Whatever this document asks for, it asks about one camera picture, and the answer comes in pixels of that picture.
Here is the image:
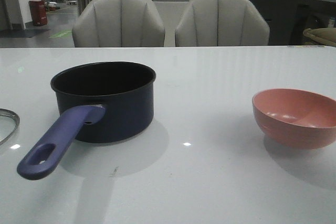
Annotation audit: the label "grey upholstered chair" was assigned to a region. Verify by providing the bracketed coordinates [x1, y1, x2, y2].
[72, 0, 165, 48]
[175, 0, 270, 47]

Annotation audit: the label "glass lid with blue knob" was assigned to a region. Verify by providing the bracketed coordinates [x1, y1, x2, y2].
[1, 108, 20, 145]

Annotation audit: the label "pink bowl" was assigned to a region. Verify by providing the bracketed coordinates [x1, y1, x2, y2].
[252, 88, 335, 150]

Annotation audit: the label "left grey upholstered chair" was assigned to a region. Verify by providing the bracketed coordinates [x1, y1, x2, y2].
[72, 0, 165, 48]

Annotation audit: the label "right grey upholstered chair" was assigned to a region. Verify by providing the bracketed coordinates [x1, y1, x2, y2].
[175, 0, 270, 47]

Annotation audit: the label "red trash bin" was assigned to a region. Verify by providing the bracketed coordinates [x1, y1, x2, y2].
[28, 0, 47, 26]

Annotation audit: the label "dark blue saucepan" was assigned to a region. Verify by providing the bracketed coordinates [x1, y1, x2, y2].
[17, 61, 156, 180]

